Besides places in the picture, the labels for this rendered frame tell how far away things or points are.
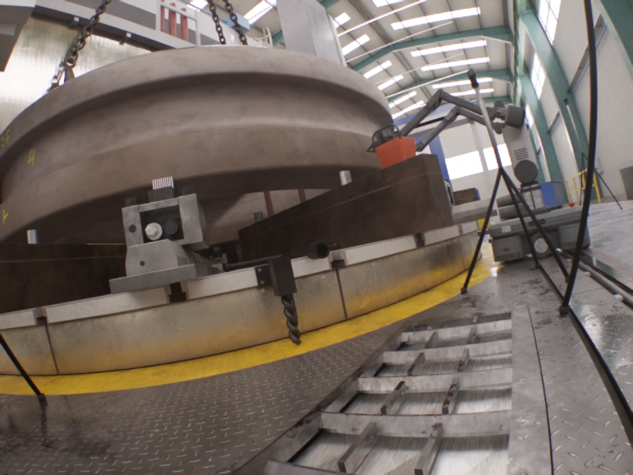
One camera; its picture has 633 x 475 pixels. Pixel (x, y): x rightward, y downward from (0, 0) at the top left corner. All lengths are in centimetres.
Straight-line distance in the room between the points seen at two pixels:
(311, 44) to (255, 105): 517
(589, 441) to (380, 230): 162
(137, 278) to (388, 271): 111
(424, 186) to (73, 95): 219
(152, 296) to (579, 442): 133
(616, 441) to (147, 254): 127
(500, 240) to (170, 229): 184
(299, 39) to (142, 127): 576
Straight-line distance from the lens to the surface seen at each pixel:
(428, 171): 172
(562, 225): 223
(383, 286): 166
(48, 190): 239
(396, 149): 184
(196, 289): 136
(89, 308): 150
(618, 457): 50
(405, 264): 178
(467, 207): 291
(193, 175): 196
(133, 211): 161
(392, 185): 184
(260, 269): 134
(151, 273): 119
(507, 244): 223
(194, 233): 154
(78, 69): 518
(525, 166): 238
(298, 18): 795
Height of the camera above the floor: 32
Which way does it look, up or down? 3 degrees up
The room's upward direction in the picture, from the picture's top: 12 degrees counter-clockwise
